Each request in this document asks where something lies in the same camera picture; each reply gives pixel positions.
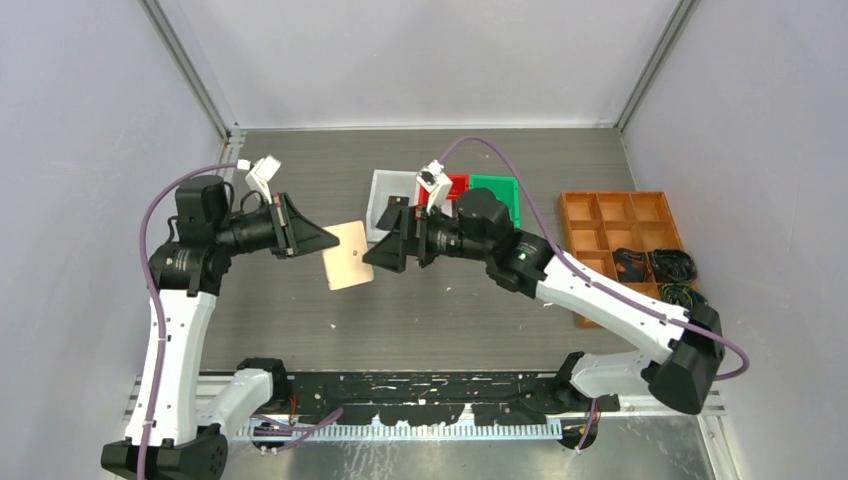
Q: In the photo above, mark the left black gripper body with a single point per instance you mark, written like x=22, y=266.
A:
x=249, y=232

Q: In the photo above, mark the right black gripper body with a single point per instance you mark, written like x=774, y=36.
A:
x=446, y=237

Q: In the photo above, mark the white plastic bin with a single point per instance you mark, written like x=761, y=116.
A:
x=385, y=185

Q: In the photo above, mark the black card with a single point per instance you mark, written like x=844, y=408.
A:
x=396, y=204

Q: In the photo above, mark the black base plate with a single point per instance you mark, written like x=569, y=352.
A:
x=425, y=398

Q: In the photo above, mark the red plastic bin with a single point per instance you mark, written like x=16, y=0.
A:
x=460, y=185

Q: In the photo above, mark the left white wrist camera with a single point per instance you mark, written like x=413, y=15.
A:
x=259, y=173

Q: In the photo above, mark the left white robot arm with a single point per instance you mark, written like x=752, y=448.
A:
x=169, y=436

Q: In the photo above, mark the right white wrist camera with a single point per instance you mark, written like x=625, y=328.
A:
x=433, y=179

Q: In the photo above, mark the green plastic bin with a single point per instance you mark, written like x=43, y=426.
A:
x=505, y=189

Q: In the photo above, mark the orange compartment tray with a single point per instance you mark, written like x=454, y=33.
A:
x=630, y=237

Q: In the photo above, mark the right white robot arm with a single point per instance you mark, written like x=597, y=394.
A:
x=677, y=351

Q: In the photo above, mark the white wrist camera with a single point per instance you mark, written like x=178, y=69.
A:
x=259, y=173
x=433, y=179

